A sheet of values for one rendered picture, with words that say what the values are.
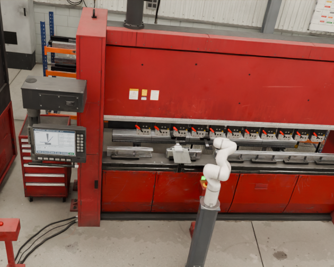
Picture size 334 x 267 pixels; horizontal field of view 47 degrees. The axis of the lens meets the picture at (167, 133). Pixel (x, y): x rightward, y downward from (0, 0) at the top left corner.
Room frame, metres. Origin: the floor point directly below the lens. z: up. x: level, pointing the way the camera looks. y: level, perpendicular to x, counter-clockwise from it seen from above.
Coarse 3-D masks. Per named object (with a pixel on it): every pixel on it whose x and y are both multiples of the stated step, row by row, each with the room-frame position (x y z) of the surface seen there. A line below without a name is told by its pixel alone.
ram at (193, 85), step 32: (128, 64) 3.41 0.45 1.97; (160, 64) 3.47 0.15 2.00; (192, 64) 3.52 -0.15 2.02; (224, 64) 3.58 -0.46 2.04; (256, 64) 3.64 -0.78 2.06; (288, 64) 3.70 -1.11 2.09; (320, 64) 3.76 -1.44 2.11; (128, 96) 3.42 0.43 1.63; (160, 96) 3.47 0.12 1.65; (192, 96) 3.53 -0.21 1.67; (224, 96) 3.60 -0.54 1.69; (256, 96) 3.66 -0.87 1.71; (288, 96) 3.72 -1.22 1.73; (320, 96) 3.79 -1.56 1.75; (320, 128) 3.81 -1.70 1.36
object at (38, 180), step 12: (24, 120) 3.68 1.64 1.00; (48, 120) 3.77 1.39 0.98; (60, 120) 3.81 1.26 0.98; (24, 132) 3.46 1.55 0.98; (24, 144) 3.37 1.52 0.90; (24, 156) 3.37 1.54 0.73; (24, 168) 3.37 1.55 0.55; (36, 168) 3.39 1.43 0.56; (48, 168) 3.42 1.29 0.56; (60, 168) 3.44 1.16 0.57; (24, 180) 3.36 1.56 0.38; (36, 180) 3.39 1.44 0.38; (48, 180) 3.41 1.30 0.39; (60, 180) 3.44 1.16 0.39; (24, 192) 3.36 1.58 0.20; (36, 192) 3.39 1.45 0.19; (48, 192) 3.41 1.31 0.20; (60, 192) 3.44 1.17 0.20
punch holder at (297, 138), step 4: (300, 132) 3.77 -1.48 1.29; (304, 132) 3.78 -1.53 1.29; (308, 132) 3.79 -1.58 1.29; (292, 136) 3.83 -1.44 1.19; (296, 136) 3.76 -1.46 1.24; (304, 136) 3.78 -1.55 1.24; (308, 136) 3.79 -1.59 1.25; (296, 140) 3.76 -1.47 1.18; (300, 140) 3.77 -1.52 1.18; (304, 140) 3.78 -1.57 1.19
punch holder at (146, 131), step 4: (136, 124) 3.50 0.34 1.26; (140, 124) 3.44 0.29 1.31; (144, 124) 3.45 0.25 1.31; (148, 124) 3.46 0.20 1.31; (136, 128) 3.51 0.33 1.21; (140, 128) 3.44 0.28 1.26; (144, 128) 3.45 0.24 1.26; (148, 128) 3.46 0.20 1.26; (136, 132) 3.43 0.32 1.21; (140, 132) 3.44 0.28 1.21; (144, 132) 3.45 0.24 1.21; (148, 132) 3.45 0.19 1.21
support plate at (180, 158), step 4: (172, 148) 3.53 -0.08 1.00; (172, 152) 3.46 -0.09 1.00; (184, 152) 3.49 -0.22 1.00; (188, 152) 3.50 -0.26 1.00; (176, 156) 3.39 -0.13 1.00; (180, 156) 3.40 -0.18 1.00; (184, 156) 3.41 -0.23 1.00; (188, 156) 3.42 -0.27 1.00; (176, 160) 3.32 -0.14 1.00; (180, 160) 3.33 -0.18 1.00; (184, 160) 3.34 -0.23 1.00; (188, 160) 3.35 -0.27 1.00
